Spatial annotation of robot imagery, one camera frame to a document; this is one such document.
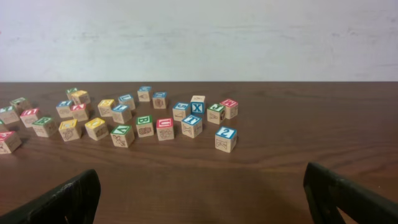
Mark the blue 5 wooden block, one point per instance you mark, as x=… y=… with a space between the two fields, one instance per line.
x=181 y=110

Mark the yellow S wooden block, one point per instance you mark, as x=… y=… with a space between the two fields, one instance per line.
x=105 y=107

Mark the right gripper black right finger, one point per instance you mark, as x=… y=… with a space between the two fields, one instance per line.
x=328 y=193

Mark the blue T wooden block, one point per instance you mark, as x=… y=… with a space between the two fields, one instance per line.
x=192 y=126

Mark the blue L wooden block lower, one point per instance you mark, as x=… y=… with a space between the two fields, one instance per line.
x=121 y=114

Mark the blue D wooden block right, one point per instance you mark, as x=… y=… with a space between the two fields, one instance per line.
x=159 y=100

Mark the green Z wooden block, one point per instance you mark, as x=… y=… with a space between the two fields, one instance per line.
x=70 y=91

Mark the green V wooden block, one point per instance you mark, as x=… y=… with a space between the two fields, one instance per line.
x=122 y=136

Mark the red U block left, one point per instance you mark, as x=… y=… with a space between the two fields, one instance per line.
x=29 y=116

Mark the red M wooden block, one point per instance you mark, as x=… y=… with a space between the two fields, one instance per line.
x=231 y=108

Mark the red U wooden block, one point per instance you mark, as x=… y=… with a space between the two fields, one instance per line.
x=165 y=129

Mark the blue d wooden block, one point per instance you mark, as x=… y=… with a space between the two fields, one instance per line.
x=159 y=100
x=144 y=93

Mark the blue l wooden block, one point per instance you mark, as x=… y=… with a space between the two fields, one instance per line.
x=127 y=100
x=121 y=114

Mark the green J block left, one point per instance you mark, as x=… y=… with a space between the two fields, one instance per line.
x=21 y=104

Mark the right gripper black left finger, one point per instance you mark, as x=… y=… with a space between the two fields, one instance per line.
x=74 y=201

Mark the yellow block near Z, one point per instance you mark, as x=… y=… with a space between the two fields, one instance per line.
x=80 y=97

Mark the blue L wooden block upper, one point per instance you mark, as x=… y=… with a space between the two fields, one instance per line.
x=127 y=100

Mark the blue X wooden block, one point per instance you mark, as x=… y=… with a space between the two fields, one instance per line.
x=198 y=104

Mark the yellow O wooden block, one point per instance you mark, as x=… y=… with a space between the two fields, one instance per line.
x=97 y=129

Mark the blue 2 wooden block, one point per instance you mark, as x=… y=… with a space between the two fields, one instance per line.
x=225 y=139

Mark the green B wooden block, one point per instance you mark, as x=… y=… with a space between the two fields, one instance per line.
x=144 y=125

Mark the blue D wooden block back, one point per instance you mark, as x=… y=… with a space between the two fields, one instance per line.
x=144 y=93

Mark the green J wooden block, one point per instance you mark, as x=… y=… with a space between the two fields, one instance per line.
x=216 y=113

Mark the blue P wooden block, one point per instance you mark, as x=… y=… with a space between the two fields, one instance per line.
x=64 y=109

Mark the green N wooden block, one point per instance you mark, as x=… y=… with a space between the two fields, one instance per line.
x=45 y=127

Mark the red A wooden block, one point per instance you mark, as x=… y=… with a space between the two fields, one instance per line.
x=80 y=112

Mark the red E wooden block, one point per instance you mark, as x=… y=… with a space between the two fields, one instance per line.
x=9 y=142

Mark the green 7 wooden block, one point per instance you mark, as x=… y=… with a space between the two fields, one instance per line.
x=9 y=114

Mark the yellow C wooden block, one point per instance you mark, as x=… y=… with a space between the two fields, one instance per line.
x=69 y=130

